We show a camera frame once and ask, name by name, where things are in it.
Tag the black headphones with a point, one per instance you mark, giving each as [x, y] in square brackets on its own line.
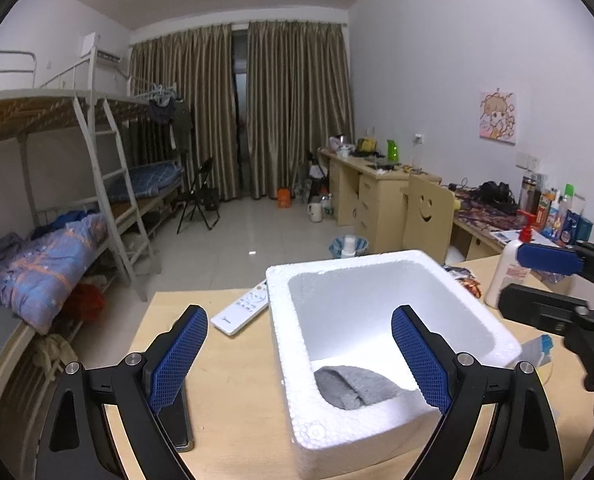
[498, 196]

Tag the wooden smiley chair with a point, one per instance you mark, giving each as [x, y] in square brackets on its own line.
[430, 217]

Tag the white jug on floor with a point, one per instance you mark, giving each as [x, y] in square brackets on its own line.
[315, 212]

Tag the orange container on floor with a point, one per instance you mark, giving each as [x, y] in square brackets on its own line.
[283, 198]

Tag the black folding chair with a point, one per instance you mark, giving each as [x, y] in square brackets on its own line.
[201, 198]

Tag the steel thermos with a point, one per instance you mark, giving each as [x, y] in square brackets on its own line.
[530, 193]

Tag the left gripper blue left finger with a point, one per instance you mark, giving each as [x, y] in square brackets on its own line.
[77, 441]

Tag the white blue snack packet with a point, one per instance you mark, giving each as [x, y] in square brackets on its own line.
[537, 351]

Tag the white remote control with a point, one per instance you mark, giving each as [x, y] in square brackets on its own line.
[241, 312]

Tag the white styrofoam box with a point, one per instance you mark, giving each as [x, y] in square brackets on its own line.
[338, 312]

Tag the brown curtains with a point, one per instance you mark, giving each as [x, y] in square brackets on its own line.
[256, 101]

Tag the blue lined trash bin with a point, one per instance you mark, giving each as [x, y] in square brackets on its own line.
[348, 246]

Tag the white air conditioner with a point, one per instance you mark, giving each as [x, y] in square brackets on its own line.
[93, 43]

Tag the white lotion pump bottle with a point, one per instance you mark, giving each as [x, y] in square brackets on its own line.
[508, 270]

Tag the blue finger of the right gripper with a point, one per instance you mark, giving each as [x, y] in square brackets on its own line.
[546, 311]
[551, 259]

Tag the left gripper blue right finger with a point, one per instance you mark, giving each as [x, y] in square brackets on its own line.
[521, 442]

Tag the cartoon wall poster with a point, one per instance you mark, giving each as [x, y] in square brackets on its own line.
[498, 116]

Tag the white metal bunk bed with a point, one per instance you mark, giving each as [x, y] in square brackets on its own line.
[63, 138]

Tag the blue plaid mattress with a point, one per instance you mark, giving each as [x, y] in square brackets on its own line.
[147, 181]

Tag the light wooden desk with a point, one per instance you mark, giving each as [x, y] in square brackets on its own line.
[374, 204]

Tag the blue patterned quilt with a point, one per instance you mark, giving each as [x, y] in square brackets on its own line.
[37, 276]

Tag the green bottle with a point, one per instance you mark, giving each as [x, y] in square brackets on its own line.
[392, 152]

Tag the grey knitted cloth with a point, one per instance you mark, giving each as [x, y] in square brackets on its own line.
[350, 388]

